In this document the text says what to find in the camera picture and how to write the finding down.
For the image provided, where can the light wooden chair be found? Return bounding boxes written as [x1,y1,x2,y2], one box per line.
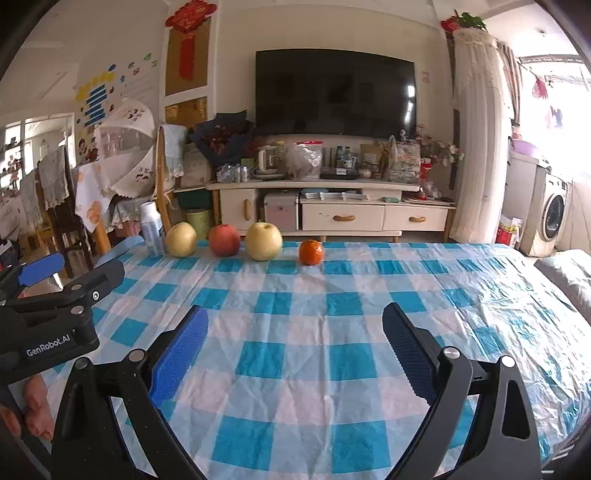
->
[154,124,188,223]

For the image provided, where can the white mesh food cover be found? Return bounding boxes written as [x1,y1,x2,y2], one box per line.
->
[95,99,156,197]

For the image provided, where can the dark wooden chair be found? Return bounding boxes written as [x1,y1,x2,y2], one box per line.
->
[36,145,94,278]

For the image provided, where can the black flat television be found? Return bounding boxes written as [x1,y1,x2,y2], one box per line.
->
[255,49,417,139]

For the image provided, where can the brown cardboard box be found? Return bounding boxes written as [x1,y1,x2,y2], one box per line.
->
[360,143,389,179]

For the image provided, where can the stack of books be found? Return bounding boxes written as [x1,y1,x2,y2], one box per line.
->
[300,188,370,202]

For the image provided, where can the white pink small box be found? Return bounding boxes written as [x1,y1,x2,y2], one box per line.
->
[264,193,299,232]

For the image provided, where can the hanging laundry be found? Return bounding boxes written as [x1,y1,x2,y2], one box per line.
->
[530,73,565,128]

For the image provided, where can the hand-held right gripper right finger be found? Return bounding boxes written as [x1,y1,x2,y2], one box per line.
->
[382,302,542,480]

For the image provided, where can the red knot wall decoration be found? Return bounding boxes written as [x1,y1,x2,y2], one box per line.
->
[165,0,213,82]

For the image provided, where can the patterned gift bag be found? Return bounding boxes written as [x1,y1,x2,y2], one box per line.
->
[388,138,422,184]

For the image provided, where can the colourful wall stickers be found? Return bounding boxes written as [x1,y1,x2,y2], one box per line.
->
[74,53,160,136]

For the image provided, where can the person's left hand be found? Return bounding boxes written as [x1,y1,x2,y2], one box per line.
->
[0,374,57,440]

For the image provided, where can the purple basin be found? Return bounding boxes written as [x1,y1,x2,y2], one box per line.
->
[510,138,546,160]

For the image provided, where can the orange tangerine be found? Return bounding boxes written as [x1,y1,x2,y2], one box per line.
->
[298,239,325,266]

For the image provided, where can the dark blue flower bouquet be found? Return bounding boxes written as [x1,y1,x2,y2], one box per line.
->
[189,111,257,168]

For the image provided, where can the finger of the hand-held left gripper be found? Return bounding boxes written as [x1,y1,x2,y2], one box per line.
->
[14,260,126,319]
[0,253,65,301]

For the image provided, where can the white sack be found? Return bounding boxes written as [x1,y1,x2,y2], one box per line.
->
[182,143,214,188]

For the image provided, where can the red apple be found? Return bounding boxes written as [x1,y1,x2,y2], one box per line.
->
[209,224,241,257]

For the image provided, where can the washing machine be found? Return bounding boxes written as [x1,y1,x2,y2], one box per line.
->
[519,166,570,257]

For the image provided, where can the small red bag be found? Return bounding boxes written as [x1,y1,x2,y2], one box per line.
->
[496,217,523,248]

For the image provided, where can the red artificial flowers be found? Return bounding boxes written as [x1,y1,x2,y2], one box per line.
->
[441,13,488,34]

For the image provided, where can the white TV cabinet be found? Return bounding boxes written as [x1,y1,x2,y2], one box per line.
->
[206,178,458,243]

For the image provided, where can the white kettle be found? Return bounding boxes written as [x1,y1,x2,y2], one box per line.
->
[256,145,280,176]

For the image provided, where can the dark green storage box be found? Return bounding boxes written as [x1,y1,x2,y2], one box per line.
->
[178,190,213,210]

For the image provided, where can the clear pack of small bottles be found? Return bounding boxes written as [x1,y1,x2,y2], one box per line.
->
[217,164,253,184]

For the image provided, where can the light green trash bin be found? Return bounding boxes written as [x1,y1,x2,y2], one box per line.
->
[186,209,213,240]

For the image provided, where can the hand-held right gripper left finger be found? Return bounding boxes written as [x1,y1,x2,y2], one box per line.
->
[50,305,209,480]

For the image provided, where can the orange print table cloth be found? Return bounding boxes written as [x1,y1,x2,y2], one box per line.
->
[75,154,139,232]

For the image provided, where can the yellow pear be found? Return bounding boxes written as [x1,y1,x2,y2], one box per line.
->
[245,222,283,262]
[165,222,198,258]

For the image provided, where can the white bottle blue label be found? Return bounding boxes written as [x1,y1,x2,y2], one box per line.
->
[140,202,165,256]

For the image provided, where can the clear plastic bag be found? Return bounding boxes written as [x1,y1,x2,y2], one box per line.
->
[286,141,324,181]

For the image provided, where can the lace covered air conditioner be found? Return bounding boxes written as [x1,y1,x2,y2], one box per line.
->
[450,30,514,243]

